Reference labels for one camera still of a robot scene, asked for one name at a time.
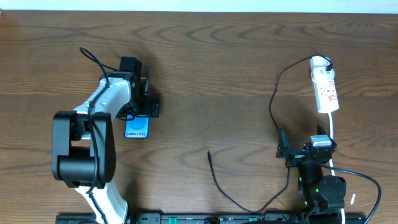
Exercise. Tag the white power strip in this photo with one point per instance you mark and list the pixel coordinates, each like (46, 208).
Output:
(325, 90)

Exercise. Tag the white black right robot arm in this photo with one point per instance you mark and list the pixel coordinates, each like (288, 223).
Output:
(323, 194)

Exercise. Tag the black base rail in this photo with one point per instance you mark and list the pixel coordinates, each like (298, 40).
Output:
(272, 217)

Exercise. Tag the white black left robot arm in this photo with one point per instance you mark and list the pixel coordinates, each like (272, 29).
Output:
(83, 144)

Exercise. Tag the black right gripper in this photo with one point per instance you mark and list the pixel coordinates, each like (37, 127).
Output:
(298, 157)

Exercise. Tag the white paper scrap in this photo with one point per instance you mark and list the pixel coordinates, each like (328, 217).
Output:
(352, 199)

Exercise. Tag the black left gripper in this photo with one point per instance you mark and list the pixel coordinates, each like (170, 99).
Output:
(152, 109)

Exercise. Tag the blue Samsung Galaxy smartphone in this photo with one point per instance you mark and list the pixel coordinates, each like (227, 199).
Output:
(136, 127)

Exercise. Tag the white USB charger plug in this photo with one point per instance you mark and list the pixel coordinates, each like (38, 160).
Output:
(319, 61)

